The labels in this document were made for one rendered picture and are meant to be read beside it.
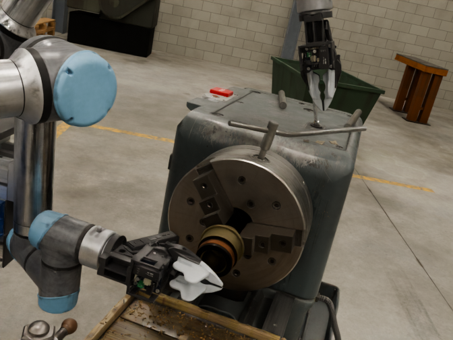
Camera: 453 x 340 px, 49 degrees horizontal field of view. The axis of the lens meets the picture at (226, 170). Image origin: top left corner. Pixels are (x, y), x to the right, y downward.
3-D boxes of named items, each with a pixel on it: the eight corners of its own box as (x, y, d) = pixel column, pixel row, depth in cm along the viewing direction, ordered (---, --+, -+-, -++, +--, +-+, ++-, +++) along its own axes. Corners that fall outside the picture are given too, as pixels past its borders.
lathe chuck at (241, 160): (168, 241, 126) (202, 127, 114) (284, 293, 120) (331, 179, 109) (153, 257, 117) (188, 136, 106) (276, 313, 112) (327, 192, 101)
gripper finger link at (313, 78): (307, 115, 109) (303, 73, 107) (311, 110, 115) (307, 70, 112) (321, 114, 108) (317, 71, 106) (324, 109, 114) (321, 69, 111)
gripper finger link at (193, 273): (214, 300, 83) (163, 282, 85) (224, 282, 88) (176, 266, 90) (217, 285, 82) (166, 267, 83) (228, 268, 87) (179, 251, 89)
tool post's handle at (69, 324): (66, 325, 64) (67, 312, 63) (79, 330, 63) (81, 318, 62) (44, 346, 59) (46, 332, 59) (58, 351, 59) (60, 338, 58)
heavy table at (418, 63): (380, 101, 1023) (395, 52, 989) (400, 105, 1026) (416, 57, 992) (406, 121, 872) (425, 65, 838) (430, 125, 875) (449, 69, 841)
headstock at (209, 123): (213, 181, 190) (234, 81, 177) (335, 218, 180) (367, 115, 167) (145, 246, 136) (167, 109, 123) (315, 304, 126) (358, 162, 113)
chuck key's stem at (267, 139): (253, 171, 107) (272, 123, 103) (250, 167, 109) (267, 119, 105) (262, 173, 108) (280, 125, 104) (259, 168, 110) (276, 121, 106)
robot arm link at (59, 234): (49, 239, 99) (52, 201, 96) (98, 256, 96) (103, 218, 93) (23, 256, 91) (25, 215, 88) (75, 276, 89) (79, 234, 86)
